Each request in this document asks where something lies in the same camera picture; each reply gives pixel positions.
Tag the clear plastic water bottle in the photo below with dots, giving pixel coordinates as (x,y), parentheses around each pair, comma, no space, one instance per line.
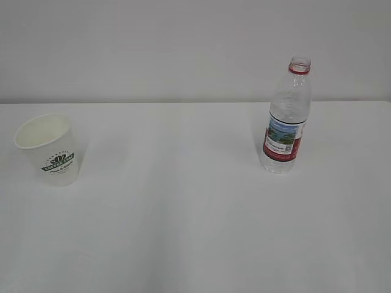
(288,114)

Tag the white paper coffee cup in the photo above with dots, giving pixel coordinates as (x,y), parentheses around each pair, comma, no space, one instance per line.
(48,143)

